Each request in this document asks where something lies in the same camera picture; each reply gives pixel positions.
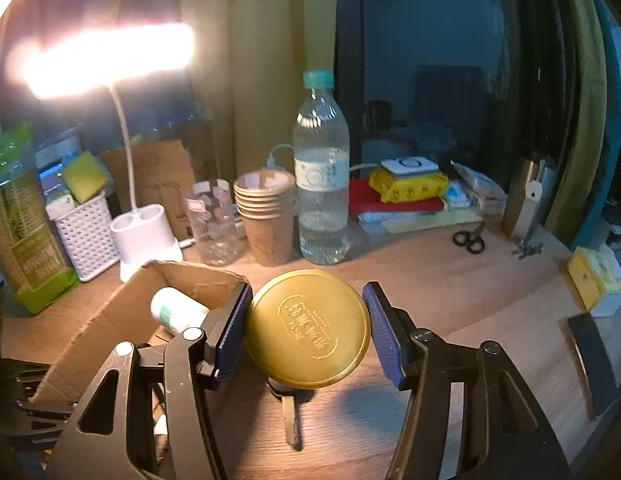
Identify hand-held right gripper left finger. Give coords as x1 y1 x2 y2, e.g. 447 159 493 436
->
43 281 254 480

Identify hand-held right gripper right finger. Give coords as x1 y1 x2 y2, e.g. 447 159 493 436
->
362 281 571 480

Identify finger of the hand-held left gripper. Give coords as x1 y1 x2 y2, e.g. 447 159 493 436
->
13 397 75 441
0 359 54 396

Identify white pill bottle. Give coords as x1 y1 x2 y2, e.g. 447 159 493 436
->
150 287 211 336

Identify red can with gold lid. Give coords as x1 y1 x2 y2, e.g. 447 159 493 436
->
245 270 372 390

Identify cardboard box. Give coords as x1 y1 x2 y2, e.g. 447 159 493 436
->
0 259 251 406

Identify stack of brown paper cups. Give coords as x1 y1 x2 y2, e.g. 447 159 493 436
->
234 169 297 267

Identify stack of papers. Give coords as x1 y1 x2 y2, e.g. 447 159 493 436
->
358 205 484 235

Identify black scissors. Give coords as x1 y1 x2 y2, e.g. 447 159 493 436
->
452 225 486 254

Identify white desk lamp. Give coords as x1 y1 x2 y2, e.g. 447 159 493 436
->
5 22 196 283

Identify tall green brown packet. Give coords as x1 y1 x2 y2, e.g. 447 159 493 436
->
0 122 81 313

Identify red book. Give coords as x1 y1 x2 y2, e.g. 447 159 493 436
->
349 178 446 215

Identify clear plastic water bottle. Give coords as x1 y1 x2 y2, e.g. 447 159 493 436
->
293 70 351 266

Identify white plastic basket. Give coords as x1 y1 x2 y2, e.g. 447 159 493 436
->
48 191 122 282

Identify yellow wipes packet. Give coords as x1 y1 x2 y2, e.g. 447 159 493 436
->
369 167 450 204

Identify blue white packet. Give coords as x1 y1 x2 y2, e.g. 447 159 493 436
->
443 180 471 209

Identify bunch of keys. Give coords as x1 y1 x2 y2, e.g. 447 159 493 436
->
511 240 544 261

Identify white power bank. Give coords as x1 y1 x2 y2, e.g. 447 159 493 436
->
381 156 436 178

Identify brown cardboard sheet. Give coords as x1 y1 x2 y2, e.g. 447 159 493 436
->
100 139 196 241

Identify white carton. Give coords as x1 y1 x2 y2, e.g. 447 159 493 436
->
45 192 76 218

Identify white flat box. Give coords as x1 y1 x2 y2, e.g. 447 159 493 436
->
451 160 506 207

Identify metal flask with tag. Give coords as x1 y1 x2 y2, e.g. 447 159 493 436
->
501 157 559 240

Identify yellow green sponge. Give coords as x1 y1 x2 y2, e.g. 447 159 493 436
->
60 151 110 204

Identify black flat item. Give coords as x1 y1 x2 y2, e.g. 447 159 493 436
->
567 312 619 417

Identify yellow white box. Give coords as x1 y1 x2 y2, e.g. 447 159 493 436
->
565 246 621 317

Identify olive curtain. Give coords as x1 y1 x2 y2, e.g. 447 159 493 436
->
230 0 336 181

